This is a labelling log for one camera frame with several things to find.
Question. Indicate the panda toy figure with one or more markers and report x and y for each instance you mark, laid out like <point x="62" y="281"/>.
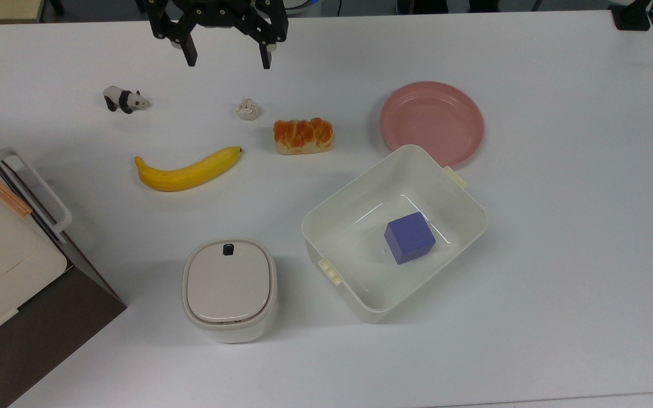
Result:
<point x="125" y="100"/>

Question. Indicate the black stand base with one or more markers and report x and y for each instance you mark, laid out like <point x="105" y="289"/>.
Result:
<point x="631" y="17"/>

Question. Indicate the yellow banana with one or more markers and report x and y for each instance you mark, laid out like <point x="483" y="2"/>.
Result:
<point x="185" y="173"/>

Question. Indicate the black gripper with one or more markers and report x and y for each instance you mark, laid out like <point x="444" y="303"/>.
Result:
<point x="216" y="11"/>

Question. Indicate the purple cube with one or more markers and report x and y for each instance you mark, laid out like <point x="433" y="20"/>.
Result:
<point x="409" y="238"/>

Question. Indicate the golden bread loaf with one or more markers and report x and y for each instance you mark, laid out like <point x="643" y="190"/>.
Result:
<point x="302" y="136"/>

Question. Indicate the crumpled white paper ball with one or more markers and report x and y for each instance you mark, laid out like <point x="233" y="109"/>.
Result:
<point x="248" y="109"/>

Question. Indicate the cream lidded trash can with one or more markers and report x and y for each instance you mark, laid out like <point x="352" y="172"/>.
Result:
<point x="229" y="289"/>

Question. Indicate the pink plate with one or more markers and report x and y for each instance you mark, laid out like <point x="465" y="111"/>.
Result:
<point x="434" y="122"/>

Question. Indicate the white plastic bin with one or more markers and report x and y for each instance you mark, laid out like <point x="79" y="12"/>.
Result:
<point x="355" y="255"/>

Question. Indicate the dark brown drawer cabinet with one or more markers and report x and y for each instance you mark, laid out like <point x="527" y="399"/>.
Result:
<point x="49" y="340"/>

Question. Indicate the beige desk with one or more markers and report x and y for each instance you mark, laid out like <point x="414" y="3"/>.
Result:
<point x="0" y="10"/>

